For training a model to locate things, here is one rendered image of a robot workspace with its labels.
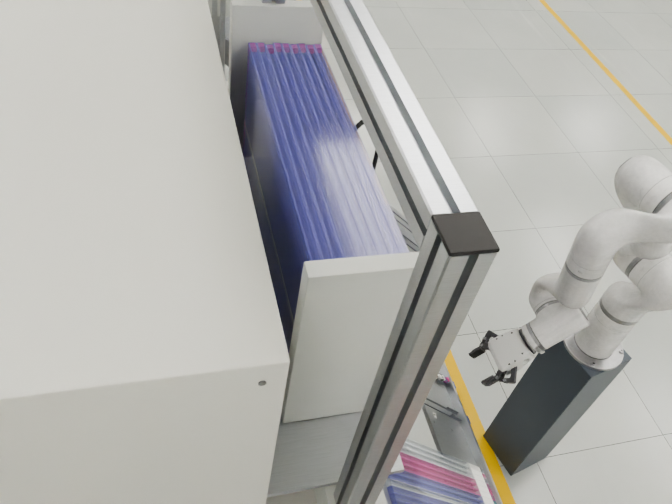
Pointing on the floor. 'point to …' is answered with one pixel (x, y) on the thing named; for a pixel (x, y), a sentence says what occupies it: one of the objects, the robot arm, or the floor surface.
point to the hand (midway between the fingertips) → (479, 368)
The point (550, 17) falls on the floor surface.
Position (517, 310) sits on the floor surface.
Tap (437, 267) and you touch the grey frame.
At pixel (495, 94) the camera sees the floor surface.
